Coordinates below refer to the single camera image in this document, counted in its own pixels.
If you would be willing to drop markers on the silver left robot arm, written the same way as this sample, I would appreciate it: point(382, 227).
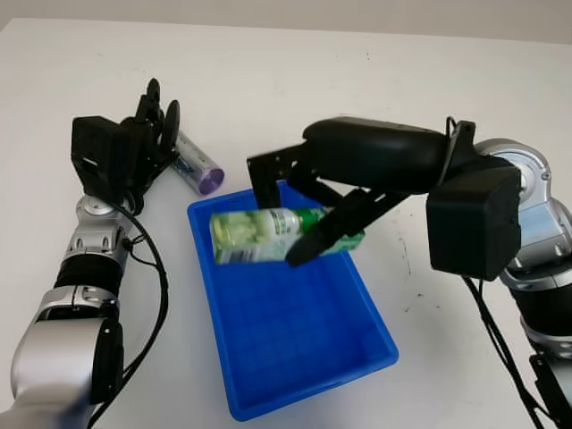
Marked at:
point(49, 344)

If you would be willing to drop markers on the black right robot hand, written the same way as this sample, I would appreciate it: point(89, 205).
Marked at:
point(380, 156)

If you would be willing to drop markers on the green toothpaste box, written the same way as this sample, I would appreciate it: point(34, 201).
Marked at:
point(250, 234)

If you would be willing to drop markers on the purple garbage bag roll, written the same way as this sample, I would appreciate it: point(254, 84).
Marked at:
point(201, 167)

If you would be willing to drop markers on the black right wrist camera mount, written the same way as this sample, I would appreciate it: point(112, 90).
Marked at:
point(473, 228)

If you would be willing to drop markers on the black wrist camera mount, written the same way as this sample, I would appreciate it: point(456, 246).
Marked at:
point(473, 228)
point(100, 154)

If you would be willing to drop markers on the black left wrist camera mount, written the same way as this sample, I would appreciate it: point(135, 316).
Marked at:
point(100, 154)

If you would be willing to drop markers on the blue plastic tray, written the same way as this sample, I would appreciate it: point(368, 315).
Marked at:
point(295, 330)

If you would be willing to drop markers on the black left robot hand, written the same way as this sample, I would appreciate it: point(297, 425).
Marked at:
point(152, 138)

